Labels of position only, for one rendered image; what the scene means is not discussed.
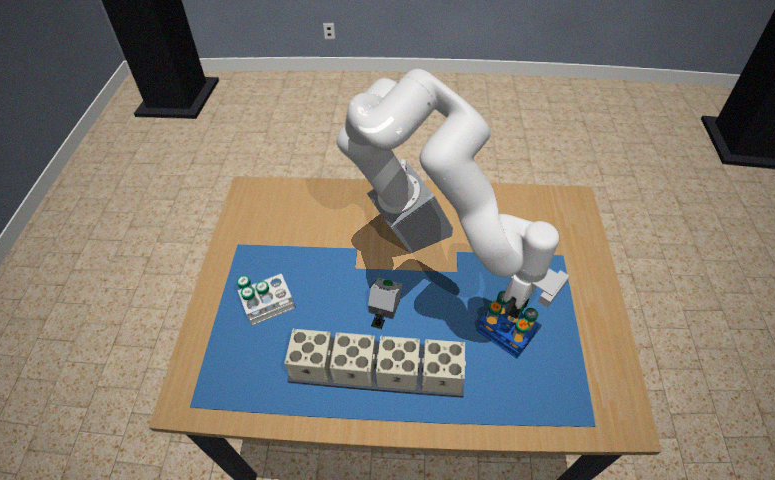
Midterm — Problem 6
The blue table mat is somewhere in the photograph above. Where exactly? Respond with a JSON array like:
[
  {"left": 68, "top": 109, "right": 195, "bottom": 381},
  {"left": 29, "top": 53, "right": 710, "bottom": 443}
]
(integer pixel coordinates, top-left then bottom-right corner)
[{"left": 190, "top": 244, "right": 596, "bottom": 427}]

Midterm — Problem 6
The white tube rack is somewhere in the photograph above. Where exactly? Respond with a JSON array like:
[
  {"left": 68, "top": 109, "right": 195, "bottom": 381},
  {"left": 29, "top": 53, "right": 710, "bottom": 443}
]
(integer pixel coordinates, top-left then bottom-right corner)
[{"left": 239, "top": 275, "right": 295, "bottom": 326}]

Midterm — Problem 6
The cream bucket adapter with round holes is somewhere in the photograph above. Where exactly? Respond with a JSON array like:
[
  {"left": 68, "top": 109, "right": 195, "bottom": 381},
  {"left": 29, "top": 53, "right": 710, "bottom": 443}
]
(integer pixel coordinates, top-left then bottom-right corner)
[
  {"left": 330, "top": 333, "right": 376, "bottom": 387},
  {"left": 376, "top": 336, "right": 420, "bottom": 390}
]

